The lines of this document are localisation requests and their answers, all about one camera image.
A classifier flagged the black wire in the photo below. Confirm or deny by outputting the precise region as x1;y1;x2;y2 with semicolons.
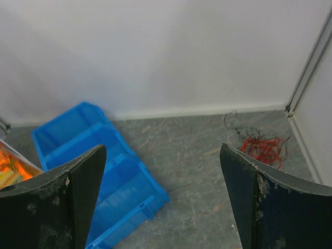
224;110;291;161

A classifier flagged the orange snack box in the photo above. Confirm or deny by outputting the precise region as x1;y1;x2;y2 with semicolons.
0;140;43;189

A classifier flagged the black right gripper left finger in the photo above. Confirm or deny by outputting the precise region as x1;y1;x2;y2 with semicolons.
1;145;106;248

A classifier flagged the blue plastic bin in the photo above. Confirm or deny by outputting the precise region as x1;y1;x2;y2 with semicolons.
32;102;108;161
41;123;146;205
86;159;170;248

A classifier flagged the aluminium corner post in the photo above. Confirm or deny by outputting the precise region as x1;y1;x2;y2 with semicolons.
285;8;331;118

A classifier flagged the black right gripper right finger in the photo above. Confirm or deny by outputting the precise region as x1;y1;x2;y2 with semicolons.
219;144;331;248

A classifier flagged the red wire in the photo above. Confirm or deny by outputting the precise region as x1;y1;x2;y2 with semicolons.
240;136;284;170

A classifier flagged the blue plastic bin far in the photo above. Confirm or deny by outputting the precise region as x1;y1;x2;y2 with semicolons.
32;102;108;161

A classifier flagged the blue plastic bin middle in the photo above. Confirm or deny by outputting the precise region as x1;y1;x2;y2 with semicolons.
41;123;146;205

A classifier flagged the blue plastic bin near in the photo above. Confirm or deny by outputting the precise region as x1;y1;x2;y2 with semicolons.
86;159;170;248

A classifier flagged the white wire shelf rack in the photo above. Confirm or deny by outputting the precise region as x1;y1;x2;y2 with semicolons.
0;117;11;135

